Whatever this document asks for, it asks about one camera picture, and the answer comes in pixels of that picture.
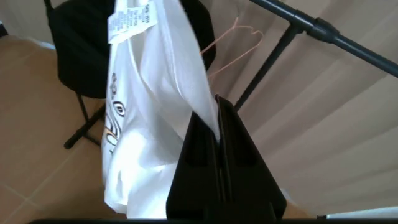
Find black clothes rack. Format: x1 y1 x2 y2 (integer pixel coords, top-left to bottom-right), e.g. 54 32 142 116
43 0 398 150

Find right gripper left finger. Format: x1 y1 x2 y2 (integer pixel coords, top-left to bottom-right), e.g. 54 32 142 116
165 110 224 220

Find pink clothes hanger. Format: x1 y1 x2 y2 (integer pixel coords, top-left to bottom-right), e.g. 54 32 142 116
198 17 264 78

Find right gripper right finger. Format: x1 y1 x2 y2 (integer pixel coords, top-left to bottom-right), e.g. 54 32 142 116
216 95 287 220

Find white printed T-shirt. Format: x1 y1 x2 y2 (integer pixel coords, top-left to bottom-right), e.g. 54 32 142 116
101 0 221 220

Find black shorts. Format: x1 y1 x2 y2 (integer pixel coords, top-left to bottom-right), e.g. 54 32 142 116
43 0 217 100

